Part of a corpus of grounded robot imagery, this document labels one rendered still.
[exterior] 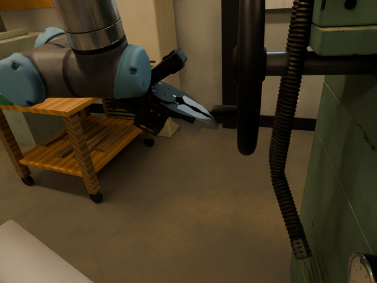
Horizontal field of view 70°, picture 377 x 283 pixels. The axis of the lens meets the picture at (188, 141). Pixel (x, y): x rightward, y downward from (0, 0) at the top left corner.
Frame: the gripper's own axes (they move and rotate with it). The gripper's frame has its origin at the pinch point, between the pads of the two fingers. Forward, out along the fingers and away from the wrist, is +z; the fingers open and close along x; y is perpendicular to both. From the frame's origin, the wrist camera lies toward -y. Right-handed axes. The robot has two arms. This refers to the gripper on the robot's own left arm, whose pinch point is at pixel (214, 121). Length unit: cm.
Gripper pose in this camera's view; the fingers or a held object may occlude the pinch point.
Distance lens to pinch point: 52.8
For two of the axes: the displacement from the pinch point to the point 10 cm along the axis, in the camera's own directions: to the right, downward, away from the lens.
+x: -2.0, 5.2, -8.3
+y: -4.2, 7.2, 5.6
